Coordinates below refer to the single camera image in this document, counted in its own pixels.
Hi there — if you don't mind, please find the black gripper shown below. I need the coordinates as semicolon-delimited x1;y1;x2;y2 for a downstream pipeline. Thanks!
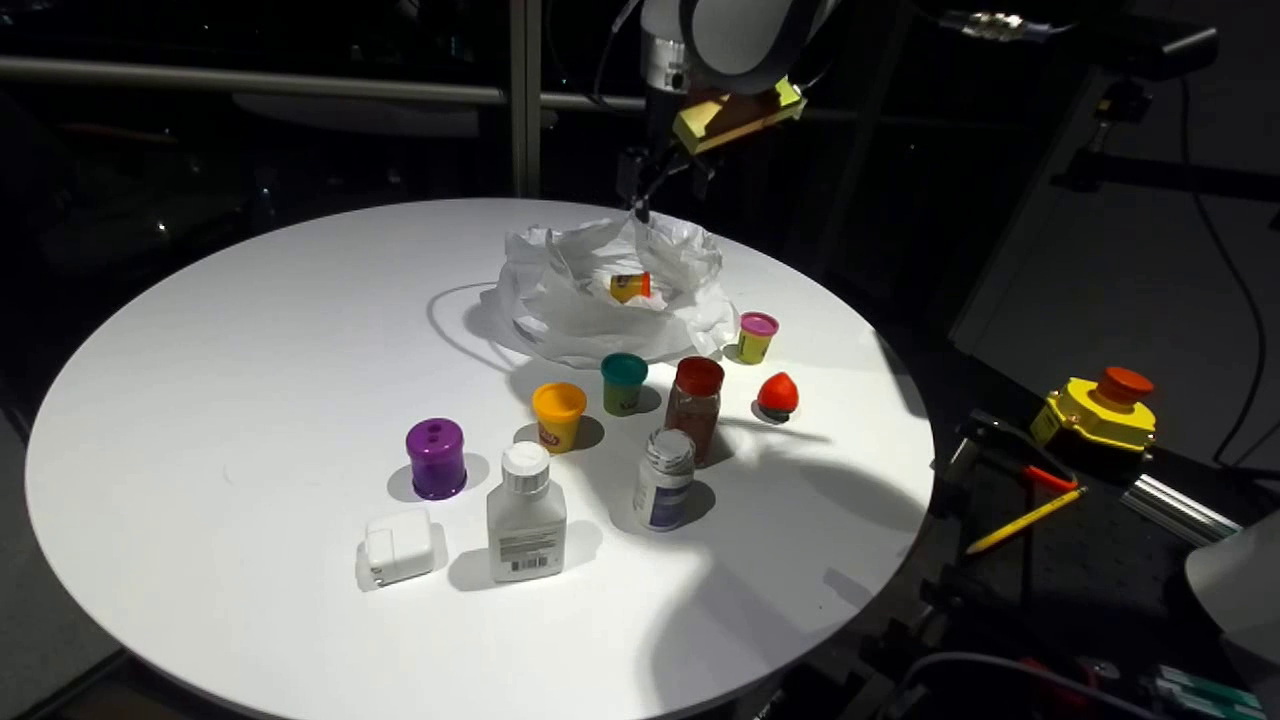
618;91;714;226

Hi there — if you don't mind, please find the white plastic bag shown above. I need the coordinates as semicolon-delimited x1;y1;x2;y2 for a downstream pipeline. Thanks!
475;214;742;369

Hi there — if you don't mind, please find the yellow tub with pink lid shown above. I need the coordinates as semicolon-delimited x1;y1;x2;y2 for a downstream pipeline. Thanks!
733;307;786;369

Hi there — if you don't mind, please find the teal play dough tub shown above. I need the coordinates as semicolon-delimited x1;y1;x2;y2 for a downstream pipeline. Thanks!
598;346;652;418

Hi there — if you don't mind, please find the purple plastic container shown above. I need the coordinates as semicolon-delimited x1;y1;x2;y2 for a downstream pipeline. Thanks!
403;415;471;504

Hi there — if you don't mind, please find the spice jar with red lid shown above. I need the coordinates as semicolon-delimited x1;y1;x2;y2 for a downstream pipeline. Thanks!
665;353;730;465

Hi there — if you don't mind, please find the orange play dough tub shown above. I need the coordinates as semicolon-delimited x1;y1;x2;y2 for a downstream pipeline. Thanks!
527;378;594;454

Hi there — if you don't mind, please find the white bottle with blue label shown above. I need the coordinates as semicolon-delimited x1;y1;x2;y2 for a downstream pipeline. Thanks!
627;423;700;536

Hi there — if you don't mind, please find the square white bottle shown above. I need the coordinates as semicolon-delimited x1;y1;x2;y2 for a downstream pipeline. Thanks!
486;438;570;586

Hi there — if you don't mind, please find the white power adapter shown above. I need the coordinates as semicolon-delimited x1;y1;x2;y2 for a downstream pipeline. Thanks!
355;513;449;591

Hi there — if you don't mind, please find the yellow emergency stop button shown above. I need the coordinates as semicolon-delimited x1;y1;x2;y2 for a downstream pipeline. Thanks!
1027;362;1162;454

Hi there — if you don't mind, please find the yellow pencil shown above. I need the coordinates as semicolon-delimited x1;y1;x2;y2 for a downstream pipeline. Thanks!
966;485;1092;559

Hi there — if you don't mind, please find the aluminium extrusion bar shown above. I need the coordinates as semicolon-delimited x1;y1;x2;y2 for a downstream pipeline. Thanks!
1126;472;1254;543

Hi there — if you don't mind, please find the white rounded cover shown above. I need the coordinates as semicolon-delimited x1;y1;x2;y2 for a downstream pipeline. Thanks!
1186;513;1280;672

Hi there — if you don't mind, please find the vertical metal post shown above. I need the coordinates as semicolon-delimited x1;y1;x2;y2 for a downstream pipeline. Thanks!
506;0;548;200

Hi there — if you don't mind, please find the horizontal metal rail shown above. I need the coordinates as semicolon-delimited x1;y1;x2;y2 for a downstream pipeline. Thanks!
0;50;1018;131

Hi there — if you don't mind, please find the red handled tool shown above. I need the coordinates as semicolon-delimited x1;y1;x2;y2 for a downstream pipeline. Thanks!
1021;460;1086;501

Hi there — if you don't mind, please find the black camera on mount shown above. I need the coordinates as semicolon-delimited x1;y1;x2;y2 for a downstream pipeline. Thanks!
1065;3;1226;131

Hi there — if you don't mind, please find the hanging black cable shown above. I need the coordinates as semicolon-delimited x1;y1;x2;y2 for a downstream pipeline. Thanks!
1175;77;1272;469

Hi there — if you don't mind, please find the grey cable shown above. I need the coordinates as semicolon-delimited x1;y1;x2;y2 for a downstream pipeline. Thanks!
905;644;1153;720

